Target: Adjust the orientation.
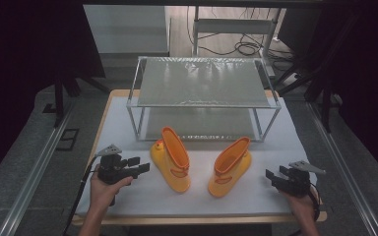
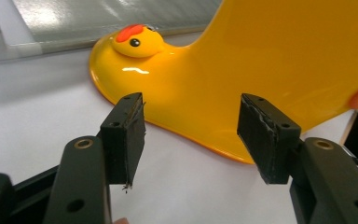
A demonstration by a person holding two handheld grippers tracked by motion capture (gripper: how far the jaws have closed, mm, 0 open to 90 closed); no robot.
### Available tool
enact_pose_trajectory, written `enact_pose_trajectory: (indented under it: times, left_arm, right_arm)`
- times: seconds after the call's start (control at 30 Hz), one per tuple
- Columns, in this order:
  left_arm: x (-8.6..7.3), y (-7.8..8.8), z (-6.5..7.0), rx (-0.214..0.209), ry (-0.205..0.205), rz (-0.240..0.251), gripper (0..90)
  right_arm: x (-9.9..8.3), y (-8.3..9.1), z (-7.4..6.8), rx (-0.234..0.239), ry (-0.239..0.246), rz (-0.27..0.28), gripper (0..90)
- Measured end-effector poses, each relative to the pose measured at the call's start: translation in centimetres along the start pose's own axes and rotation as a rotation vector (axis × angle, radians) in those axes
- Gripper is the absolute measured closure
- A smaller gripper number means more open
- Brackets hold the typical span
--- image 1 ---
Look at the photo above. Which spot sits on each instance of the aluminium floor rail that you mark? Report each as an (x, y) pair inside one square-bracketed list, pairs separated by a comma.
[(344, 170), (32, 177)]

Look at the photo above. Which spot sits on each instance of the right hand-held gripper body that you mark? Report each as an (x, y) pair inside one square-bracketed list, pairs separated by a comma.
[(297, 183)]

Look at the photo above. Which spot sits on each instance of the person's left hand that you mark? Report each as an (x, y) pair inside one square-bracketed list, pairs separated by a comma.
[(102, 193)]

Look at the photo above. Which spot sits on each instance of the dark curtain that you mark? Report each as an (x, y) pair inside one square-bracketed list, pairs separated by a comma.
[(19, 49), (367, 65)]

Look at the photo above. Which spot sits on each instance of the yellow orange rubber boot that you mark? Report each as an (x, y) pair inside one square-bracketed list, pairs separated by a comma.
[(229, 170), (169, 164)]

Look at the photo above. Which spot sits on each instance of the white table mat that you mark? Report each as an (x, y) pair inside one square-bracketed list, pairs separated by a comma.
[(144, 196)]

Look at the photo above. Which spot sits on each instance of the black tripod stand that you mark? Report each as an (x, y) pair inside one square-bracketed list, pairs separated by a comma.
[(325, 98), (59, 95)]

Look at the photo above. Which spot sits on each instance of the white metal frame stand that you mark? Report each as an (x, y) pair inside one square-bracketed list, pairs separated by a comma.
[(233, 26)]

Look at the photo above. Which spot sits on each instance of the person's right hand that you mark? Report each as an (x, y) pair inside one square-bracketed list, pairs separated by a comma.
[(300, 205)]

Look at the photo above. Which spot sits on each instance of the two-tier metal shoe rack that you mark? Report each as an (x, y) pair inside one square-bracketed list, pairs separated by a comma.
[(203, 82)]

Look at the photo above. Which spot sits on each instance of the white cabinet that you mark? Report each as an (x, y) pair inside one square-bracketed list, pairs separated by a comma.
[(128, 29)]

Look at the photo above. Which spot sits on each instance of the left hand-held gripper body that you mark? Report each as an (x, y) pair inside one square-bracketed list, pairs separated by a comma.
[(111, 168)]

